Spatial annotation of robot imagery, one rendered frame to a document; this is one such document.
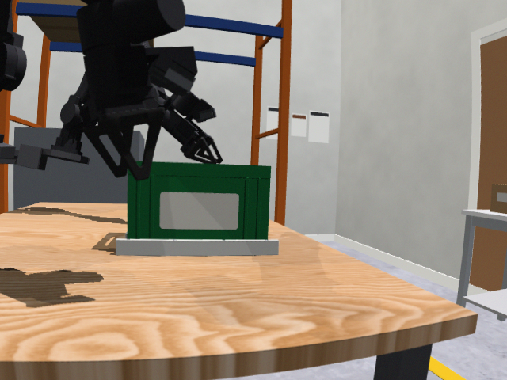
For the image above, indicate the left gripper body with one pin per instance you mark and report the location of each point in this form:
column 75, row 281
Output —
column 192, row 140

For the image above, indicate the dark green crate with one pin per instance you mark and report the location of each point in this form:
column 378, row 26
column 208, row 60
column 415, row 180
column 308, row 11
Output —
column 197, row 201

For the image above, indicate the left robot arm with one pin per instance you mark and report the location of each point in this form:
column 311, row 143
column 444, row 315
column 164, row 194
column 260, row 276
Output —
column 72, row 114

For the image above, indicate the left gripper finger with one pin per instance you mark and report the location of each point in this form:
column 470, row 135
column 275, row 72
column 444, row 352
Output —
column 201, row 142
column 202, row 150

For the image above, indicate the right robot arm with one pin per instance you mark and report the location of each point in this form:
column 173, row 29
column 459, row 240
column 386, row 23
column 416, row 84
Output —
column 104, row 22

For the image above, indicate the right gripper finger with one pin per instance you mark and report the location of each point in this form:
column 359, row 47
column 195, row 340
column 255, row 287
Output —
column 112, row 123
column 93, row 133

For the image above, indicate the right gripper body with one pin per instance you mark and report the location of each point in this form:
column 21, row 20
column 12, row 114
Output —
column 102, row 75

